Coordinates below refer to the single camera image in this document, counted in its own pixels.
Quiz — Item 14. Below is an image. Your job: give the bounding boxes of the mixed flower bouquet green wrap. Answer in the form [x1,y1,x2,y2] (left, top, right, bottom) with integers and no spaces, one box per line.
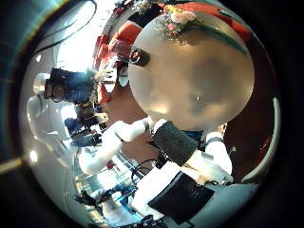
[154,4,250,55]

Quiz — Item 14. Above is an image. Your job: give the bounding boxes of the dark cylindrical vase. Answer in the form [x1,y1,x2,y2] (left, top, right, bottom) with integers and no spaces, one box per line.
[128,47,151,68]

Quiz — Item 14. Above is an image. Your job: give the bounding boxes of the red chair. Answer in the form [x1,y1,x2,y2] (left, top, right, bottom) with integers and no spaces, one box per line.
[92,33,112,71]

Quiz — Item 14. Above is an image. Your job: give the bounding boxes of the black looped cable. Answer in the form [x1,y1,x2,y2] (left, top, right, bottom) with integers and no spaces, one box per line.
[130,158,158,185]

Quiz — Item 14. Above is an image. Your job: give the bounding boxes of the black overhead cable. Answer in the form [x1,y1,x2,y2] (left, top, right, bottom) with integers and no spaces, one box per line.
[31,0,98,59]

